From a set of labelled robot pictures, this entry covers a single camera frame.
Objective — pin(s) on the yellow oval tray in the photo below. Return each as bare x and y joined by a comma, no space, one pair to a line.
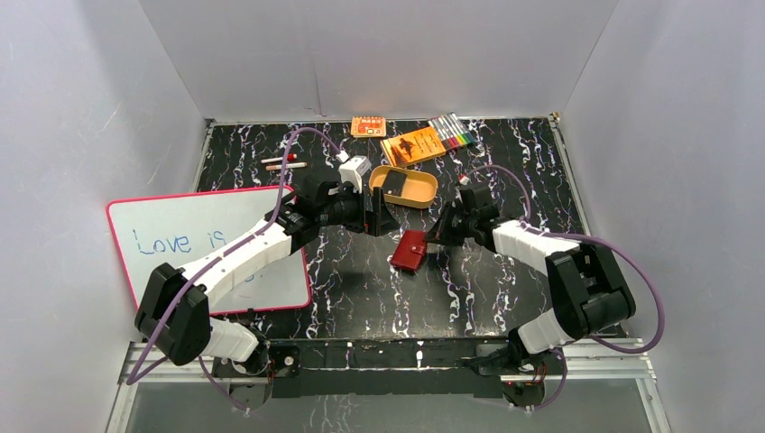
419,190

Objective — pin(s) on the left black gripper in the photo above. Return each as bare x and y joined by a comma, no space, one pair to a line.
368,212

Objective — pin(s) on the red card holder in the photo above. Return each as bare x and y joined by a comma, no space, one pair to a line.
410,251

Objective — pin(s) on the black credit card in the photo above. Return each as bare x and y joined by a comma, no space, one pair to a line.
393,183

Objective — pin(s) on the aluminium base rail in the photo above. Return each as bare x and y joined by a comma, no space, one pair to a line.
479,367

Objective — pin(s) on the small orange card box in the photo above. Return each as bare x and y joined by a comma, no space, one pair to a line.
368,127

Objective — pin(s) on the orange white marker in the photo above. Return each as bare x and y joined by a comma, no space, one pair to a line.
287,166

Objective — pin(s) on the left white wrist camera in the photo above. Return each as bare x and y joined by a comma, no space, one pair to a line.
352,169

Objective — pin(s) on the coloured marker set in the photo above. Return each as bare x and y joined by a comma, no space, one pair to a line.
452,132

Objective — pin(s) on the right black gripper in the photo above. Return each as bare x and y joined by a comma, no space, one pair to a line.
437,234

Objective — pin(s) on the orange book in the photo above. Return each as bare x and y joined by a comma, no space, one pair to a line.
412,148

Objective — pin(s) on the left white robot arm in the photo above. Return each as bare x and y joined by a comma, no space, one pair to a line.
174,312

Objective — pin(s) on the pink framed whiteboard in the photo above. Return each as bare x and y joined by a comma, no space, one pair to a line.
180,229

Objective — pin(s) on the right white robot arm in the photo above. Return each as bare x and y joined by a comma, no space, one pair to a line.
586,285

